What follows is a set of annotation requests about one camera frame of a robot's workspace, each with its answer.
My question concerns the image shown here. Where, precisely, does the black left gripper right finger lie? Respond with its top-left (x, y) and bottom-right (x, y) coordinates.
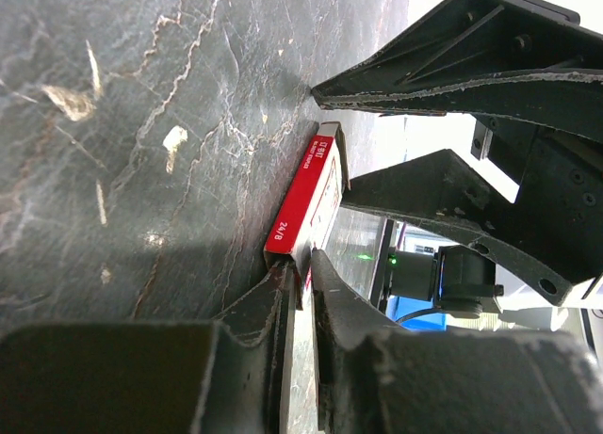
top-left (311, 250), bottom-right (602, 433)

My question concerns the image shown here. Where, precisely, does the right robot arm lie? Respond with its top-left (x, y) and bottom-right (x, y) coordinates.
top-left (312, 0), bottom-right (602, 318)

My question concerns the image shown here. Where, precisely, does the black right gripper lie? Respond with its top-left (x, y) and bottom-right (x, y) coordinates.
top-left (312, 0), bottom-right (602, 306)

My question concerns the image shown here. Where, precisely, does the red white staple box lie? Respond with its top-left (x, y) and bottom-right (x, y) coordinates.
top-left (263, 121), bottom-right (352, 294)

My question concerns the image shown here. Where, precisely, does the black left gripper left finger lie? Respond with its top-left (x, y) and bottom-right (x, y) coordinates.
top-left (1, 262), bottom-right (295, 433)

